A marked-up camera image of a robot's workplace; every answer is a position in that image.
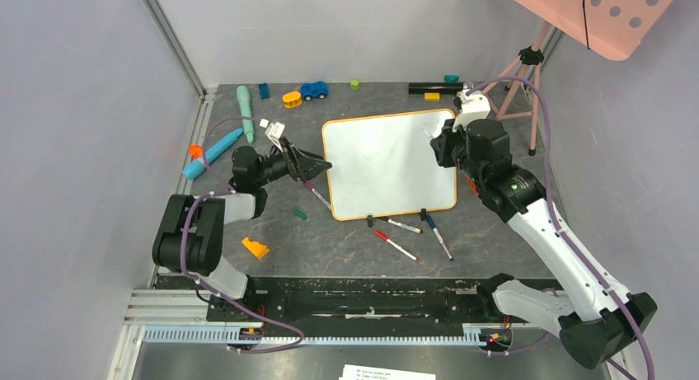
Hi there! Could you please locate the blue toy car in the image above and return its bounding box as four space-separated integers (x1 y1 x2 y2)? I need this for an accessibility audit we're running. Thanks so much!
300 81 329 101

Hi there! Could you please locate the small orange toy piece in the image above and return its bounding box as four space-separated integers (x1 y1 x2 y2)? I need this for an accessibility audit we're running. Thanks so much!
188 144 204 159

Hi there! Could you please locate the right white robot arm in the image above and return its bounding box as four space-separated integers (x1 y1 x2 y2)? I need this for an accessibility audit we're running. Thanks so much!
430 119 658 369

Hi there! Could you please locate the yellow oval toy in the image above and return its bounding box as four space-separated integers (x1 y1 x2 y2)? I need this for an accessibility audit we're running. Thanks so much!
282 91 303 109

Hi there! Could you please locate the orange toy piece right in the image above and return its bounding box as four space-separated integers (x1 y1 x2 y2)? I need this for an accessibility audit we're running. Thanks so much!
466 176 478 195

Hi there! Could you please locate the blue toy marker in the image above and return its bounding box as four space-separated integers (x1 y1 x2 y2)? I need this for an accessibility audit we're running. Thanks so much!
181 128 243 180

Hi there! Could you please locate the dark blue block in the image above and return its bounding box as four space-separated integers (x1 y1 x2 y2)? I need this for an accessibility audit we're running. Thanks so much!
258 83 271 100

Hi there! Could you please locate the purple whiteboard marker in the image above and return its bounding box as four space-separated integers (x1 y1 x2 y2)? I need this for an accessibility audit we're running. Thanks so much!
304 181 332 210

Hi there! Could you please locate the white paper sheet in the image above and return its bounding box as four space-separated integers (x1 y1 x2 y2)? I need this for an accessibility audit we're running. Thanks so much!
339 364 436 380

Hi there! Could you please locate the orange wedge block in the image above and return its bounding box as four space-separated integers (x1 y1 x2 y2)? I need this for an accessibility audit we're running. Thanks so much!
242 237 270 260

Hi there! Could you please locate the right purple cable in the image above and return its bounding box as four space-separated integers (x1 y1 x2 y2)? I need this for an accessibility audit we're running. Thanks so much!
464 75 655 380

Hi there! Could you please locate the red whiteboard marker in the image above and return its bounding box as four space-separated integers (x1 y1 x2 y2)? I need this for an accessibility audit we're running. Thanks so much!
373 230 420 262

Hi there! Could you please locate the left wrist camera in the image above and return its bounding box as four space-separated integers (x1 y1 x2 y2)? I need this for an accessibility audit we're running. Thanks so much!
259 119 285 149

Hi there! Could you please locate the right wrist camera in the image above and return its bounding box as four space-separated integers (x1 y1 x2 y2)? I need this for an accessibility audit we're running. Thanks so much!
452 89 491 132

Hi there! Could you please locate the blue whiteboard marker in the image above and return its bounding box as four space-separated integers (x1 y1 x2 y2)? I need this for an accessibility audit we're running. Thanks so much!
425 215 454 261

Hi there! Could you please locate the purple cable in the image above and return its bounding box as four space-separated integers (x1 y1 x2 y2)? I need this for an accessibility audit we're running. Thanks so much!
464 75 655 380
179 115 305 355

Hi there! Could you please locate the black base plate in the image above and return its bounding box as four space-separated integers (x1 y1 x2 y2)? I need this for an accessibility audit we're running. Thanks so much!
199 276 531 338

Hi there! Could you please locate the pink tripod stand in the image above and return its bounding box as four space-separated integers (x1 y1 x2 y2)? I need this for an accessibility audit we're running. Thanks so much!
482 21 552 157

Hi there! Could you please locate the yellow block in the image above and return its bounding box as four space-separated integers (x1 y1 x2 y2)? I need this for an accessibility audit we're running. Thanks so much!
424 92 441 102

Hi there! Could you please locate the mint green toy microphone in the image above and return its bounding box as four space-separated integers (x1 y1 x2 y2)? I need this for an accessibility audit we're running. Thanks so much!
236 86 255 144

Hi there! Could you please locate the orange framed whiteboard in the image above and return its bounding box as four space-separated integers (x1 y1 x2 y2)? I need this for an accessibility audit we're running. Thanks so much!
321 109 457 221

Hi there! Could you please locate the black whiteboard marker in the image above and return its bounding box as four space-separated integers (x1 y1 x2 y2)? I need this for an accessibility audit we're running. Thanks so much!
378 217 423 234

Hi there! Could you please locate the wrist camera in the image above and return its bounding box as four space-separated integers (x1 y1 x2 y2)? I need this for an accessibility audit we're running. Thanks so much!
452 89 491 132
259 119 285 149

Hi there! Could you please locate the pink perforated panel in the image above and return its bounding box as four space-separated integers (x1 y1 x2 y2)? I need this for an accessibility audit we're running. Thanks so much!
513 0 674 61

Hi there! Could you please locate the green marker cap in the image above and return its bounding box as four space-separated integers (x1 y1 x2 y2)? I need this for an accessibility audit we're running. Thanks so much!
294 209 307 220

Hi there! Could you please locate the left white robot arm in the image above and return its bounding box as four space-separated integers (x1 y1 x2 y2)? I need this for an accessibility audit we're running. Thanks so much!
152 138 332 321

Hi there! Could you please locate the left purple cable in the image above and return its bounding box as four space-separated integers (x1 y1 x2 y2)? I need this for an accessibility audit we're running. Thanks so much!
179 115 305 355

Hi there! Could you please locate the grey slotted cable duct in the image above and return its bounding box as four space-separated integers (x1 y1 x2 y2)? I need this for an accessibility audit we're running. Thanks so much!
143 325 509 348

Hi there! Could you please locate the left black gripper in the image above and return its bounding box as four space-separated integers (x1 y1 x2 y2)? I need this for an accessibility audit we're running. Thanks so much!
255 137 332 187

